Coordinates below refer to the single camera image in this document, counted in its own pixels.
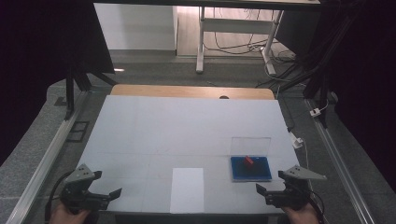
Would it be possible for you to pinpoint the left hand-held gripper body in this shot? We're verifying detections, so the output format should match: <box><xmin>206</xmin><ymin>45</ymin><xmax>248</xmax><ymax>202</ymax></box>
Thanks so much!
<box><xmin>60</xmin><ymin>163</ymin><xmax>111</xmax><ymax>216</ymax></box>

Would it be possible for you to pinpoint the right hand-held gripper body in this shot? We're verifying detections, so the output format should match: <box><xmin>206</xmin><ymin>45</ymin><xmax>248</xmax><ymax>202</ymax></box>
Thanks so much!
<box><xmin>264</xmin><ymin>165</ymin><xmax>328</xmax><ymax>212</ymax></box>

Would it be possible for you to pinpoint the person's right hand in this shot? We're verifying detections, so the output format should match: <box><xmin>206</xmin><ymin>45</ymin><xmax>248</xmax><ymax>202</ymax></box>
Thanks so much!
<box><xmin>281</xmin><ymin>203</ymin><xmax>320</xmax><ymax>224</ymax></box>

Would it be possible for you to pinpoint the person's left hand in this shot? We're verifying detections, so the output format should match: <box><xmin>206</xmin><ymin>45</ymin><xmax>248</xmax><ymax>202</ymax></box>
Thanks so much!
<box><xmin>49</xmin><ymin>203</ymin><xmax>92</xmax><ymax>224</ymax></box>

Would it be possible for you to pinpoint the blue box with clear lid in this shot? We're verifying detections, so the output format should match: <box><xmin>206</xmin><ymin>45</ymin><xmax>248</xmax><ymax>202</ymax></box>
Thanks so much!
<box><xmin>230</xmin><ymin>136</ymin><xmax>273</xmax><ymax>183</ymax></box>

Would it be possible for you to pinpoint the white power adapter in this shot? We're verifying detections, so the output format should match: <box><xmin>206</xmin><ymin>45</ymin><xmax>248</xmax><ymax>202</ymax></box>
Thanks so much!
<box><xmin>290</xmin><ymin>132</ymin><xmax>304</xmax><ymax>149</ymax></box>

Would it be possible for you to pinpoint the white paper sheet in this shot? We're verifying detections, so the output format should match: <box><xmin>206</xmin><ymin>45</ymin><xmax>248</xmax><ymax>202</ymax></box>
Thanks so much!
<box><xmin>169</xmin><ymin>167</ymin><xmax>205</xmax><ymax>215</ymax></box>

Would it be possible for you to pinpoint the white table cover board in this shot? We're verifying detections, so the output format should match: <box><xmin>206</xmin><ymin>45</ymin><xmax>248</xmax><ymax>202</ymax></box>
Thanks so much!
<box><xmin>77</xmin><ymin>94</ymin><xmax>301</xmax><ymax>216</ymax></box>

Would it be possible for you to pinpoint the black metal stand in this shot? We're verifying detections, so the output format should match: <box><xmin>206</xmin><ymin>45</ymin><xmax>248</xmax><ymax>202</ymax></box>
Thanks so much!
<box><xmin>258</xmin><ymin>12</ymin><xmax>347</xmax><ymax>129</ymax></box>
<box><xmin>64</xmin><ymin>69</ymin><xmax>118</xmax><ymax>121</ymax></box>

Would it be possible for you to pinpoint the wooden table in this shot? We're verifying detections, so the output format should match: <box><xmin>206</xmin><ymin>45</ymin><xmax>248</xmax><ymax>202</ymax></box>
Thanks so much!
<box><xmin>110</xmin><ymin>83</ymin><xmax>276</xmax><ymax>101</ymax></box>

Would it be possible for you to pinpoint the black curtain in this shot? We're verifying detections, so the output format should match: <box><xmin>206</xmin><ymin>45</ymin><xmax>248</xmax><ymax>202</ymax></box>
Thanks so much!
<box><xmin>0</xmin><ymin>0</ymin><xmax>116</xmax><ymax>166</ymax></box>
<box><xmin>311</xmin><ymin>0</ymin><xmax>396</xmax><ymax>194</ymax></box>

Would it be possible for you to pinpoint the white cabinet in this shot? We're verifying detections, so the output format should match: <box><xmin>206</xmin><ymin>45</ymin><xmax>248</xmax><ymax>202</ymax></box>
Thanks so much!
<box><xmin>93</xmin><ymin>3</ymin><xmax>178</xmax><ymax>51</ymax></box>

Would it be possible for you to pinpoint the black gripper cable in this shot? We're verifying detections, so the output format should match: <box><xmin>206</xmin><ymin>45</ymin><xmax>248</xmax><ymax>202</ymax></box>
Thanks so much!
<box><xmin>306</xmin><ymin>180</ymin><xmax>328</xmax><ymax>224</ymax></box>
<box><xmin>44</xmin><ymin>171</ymin><xmax>74</xmax><ymax>224</ymax></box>

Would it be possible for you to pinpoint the aluminium floor rail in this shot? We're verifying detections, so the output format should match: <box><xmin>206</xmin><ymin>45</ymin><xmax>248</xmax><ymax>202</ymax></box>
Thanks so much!
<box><xmin>304</xmin><ymin>98</ymin><xmax>376</xmax><ymax>224</ymax></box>
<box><xmin>6</xmin><ymin>90</ymin><xmax>92</xmax><ymax>224</ymax></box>

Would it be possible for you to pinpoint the black floor frame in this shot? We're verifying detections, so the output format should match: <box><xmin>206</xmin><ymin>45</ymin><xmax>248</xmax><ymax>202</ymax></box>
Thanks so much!
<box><xmin>65</xmin><ymin>120</ymin><xmax>91</xmax><ymax>144</ymax></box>

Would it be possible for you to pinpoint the tangle of floor cables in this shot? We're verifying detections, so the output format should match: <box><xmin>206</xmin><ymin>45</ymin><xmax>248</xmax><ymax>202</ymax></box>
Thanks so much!
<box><xmin>204</xmin><ymin>7</ymin><xmax>297</xmax><ymax>64</ymax></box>

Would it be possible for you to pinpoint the white desk frame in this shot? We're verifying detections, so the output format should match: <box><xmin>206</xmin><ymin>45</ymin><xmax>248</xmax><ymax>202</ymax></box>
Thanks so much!
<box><xmin>195</xmin><ymin>6</ymin><xmax>284</xmax><ymax>76</ymax></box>

